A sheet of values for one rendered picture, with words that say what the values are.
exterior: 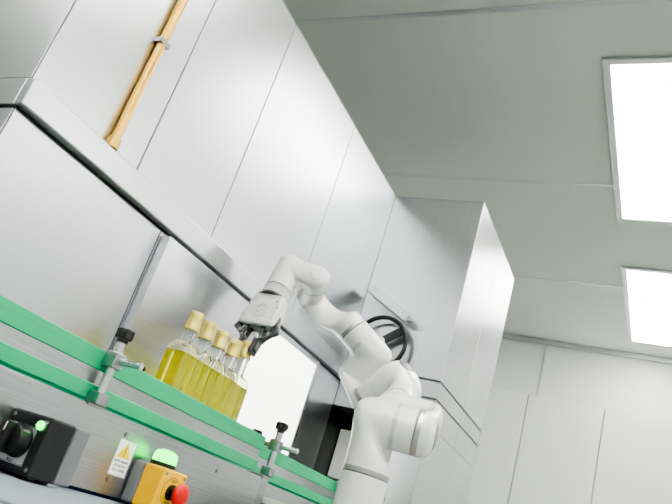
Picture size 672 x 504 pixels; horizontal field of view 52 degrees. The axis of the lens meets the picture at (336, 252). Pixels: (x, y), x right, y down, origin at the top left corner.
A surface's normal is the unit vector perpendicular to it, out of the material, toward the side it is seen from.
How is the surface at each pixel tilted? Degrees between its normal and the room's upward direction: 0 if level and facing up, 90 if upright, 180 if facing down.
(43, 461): 90
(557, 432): 90
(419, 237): 90
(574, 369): 90
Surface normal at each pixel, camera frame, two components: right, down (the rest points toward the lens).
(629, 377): -0.37, -0.46
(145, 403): 0.88, 0.10
